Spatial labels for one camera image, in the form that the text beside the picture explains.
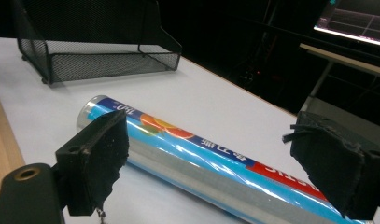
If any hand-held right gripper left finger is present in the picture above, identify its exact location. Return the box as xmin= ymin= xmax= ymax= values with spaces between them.
xmin=54 ymin=109 xmax=130 ymax=217

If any black mesh desk organizer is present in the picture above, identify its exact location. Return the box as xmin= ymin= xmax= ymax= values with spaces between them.
xmin=10 ymin=0 xmax=183 ymax=85

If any computer monitor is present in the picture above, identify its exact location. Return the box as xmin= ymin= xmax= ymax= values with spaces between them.
xmin=313 ymin=0 xmax=380 ymax=49

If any white side table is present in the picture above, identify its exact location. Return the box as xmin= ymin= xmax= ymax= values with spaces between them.
xmin=299 ymin=42 xmax=380 ymax=147

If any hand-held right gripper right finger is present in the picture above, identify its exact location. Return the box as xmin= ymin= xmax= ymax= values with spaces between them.
xmin=282 ymin=110 xmax=380 ymax=221

